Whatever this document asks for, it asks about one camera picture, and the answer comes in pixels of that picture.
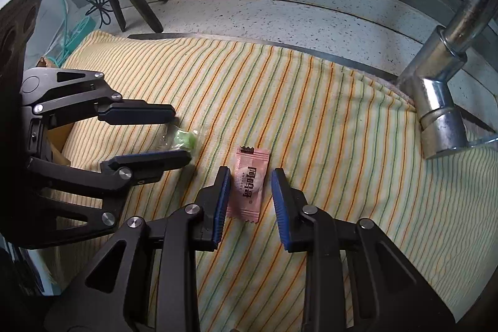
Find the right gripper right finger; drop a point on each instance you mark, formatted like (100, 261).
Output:
(356, 277)

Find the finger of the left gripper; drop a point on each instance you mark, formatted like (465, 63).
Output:
(146, 168)
(135, 112)

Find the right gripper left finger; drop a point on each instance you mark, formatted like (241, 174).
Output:
(111, 293)

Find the small green candy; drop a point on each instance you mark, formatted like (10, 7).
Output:
(176, 138)

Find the pink candy wrapper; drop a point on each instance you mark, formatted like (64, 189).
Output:
(248, 183)

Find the brown cardboard box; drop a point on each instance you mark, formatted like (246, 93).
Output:
(51, 142)

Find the striped yellow cloth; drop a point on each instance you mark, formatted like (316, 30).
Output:
(351, 144)

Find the chrome kitchen faucet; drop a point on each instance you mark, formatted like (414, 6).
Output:
(425, 80)

